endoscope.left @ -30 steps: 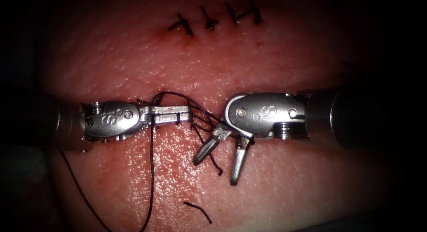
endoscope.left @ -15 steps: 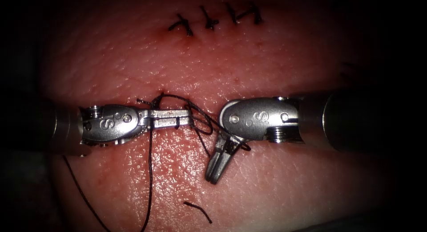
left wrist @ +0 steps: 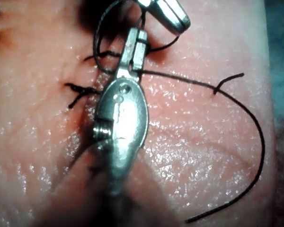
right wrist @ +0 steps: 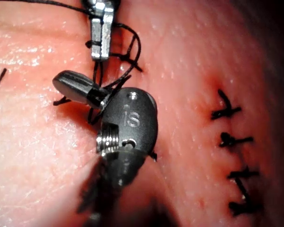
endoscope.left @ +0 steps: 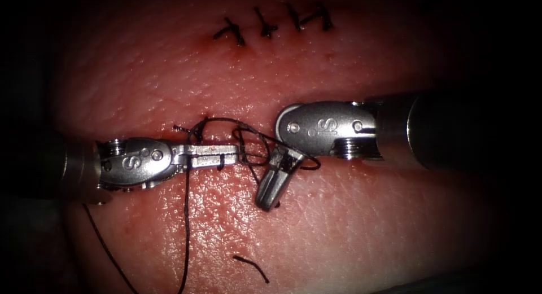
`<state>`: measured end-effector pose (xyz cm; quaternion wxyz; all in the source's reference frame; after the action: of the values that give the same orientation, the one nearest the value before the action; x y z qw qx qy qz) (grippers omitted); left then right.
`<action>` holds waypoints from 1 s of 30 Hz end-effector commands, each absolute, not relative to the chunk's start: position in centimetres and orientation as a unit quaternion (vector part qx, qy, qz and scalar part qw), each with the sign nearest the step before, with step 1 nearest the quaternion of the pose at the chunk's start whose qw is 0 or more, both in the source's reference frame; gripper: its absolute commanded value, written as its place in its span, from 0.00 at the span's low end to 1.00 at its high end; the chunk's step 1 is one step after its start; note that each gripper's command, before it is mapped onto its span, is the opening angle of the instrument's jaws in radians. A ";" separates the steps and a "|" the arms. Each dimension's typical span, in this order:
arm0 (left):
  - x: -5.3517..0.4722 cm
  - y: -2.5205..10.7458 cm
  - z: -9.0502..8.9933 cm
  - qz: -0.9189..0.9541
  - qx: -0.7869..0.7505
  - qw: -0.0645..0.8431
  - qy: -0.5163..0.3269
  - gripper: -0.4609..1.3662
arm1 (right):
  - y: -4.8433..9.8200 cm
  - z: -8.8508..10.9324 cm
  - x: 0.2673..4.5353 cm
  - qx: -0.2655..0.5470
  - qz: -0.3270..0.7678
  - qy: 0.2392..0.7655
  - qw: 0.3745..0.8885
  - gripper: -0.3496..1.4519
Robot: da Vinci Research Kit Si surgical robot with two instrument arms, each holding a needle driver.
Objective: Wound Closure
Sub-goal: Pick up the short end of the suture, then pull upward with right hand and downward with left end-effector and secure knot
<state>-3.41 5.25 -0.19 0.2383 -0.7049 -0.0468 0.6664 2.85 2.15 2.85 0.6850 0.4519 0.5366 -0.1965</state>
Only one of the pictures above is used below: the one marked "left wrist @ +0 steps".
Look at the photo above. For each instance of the black stitching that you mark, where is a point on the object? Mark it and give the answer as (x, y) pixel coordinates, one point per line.
(81, 92)

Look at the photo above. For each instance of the short black thread piece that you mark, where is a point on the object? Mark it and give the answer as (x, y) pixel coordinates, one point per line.
(229, 79)

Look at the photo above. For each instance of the right arm needle driver jaw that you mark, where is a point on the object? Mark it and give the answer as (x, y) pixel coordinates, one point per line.
(166, 17)
(180, 11)

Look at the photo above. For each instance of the left arm needle driver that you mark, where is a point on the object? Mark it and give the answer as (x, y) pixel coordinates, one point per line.
(127, 113)

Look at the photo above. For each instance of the left arm needle driver jaw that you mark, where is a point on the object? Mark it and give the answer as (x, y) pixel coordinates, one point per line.
(127, 54)
(139, 52)

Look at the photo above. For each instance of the tissue pad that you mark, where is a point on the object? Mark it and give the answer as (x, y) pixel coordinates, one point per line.
(203, 153)

